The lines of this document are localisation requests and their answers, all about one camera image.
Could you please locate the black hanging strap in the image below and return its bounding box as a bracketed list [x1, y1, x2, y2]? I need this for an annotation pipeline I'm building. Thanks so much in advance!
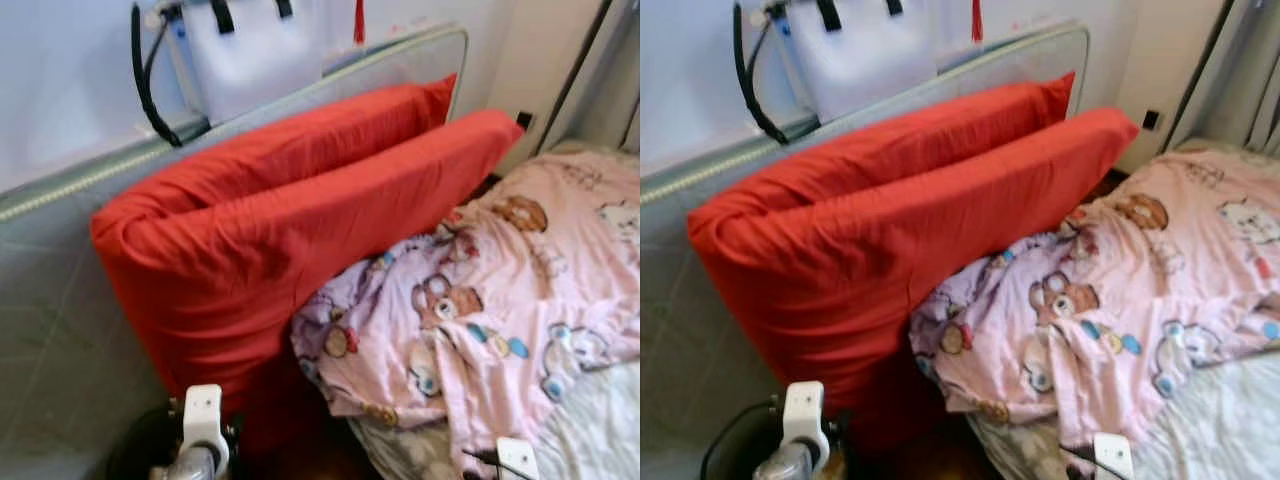
[130, 3, 187, 149]
[732, 3, 792, 147]

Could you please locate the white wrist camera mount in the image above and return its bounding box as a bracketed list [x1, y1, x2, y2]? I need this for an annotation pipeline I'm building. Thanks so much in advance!
[180, 385, 232, 471]
[1093, 433, 1137, 480]
[780, 380, 832, 471]
[497, 437, 541, 480]

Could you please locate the pink cartoon print blanket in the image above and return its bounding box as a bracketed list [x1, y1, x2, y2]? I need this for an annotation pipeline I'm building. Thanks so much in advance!
[292, 150, 641, 480]
[908, 150, 1280, 480]

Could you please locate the grey floral bed sheet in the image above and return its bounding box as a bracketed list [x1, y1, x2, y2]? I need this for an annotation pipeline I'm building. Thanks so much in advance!
[965, 345, 1280, 480]
[350, 360, 641, 480]

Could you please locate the white bag with black handles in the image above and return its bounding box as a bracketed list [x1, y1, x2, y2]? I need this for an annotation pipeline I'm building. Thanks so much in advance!
[770, 0, 941, 123]
[165, 0, 327, 126]

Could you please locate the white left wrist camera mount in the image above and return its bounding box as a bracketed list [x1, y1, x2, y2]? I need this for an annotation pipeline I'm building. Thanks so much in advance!
[180, 385, 232, 471]
[780, 380, 832, 471]

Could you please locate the grey metal door frame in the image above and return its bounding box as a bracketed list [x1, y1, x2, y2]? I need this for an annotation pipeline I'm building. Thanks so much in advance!
[1165, 0, 1280, 157]
[535, 0, 641, 153]

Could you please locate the red folded mattress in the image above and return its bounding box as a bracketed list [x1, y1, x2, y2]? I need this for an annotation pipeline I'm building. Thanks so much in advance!
[90, 75, 525, 457]
[687, 72, 1141, 457]

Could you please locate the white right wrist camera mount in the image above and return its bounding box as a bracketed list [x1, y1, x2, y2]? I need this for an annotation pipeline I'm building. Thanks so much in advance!
[497, 437, 541, 480]
[1093, 433, 1137, 480]

